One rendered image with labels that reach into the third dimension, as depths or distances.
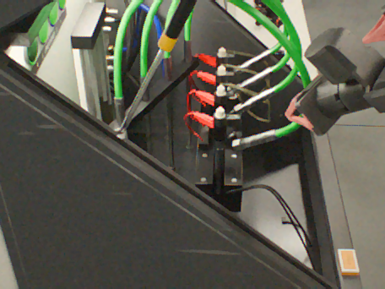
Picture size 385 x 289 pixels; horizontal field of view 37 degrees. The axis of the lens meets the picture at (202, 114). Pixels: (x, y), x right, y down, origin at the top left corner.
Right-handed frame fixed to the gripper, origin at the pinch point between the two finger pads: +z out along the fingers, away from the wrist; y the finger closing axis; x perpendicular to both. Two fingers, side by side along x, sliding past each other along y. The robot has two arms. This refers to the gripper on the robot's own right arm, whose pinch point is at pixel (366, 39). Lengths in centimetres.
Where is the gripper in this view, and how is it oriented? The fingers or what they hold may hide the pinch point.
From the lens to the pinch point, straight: 121.2
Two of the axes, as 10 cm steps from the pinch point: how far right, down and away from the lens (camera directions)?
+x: -2.9, 5.6, -7.7
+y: -6.6, -7.0, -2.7
